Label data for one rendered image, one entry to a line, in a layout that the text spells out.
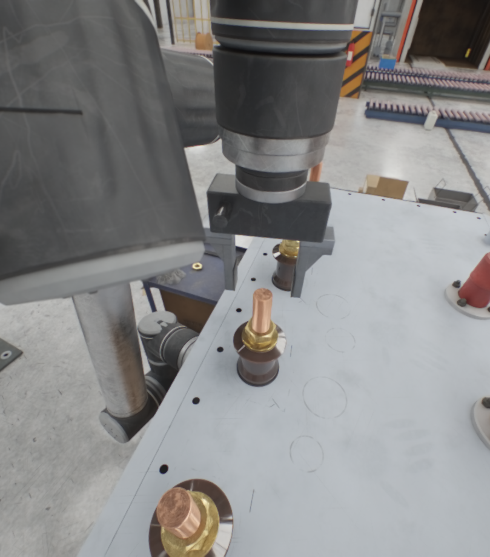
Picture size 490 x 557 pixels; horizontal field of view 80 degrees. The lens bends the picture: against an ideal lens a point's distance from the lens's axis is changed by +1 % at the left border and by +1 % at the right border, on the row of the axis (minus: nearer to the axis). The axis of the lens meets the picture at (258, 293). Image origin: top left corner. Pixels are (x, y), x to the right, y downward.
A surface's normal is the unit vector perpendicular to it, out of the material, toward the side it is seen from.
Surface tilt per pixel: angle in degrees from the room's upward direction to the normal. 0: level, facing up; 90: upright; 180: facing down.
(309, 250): 90
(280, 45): 90
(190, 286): 0
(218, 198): 90
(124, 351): 89
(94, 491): 0
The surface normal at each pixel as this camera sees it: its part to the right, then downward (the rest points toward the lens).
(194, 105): 0.86, 0.31
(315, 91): 0.50, 0.62
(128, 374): 0.68, 0.51
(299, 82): 0.22, 0.69
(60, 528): 0.04, -0.71
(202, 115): 0.83, 0.50
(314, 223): -0.11, 0.70
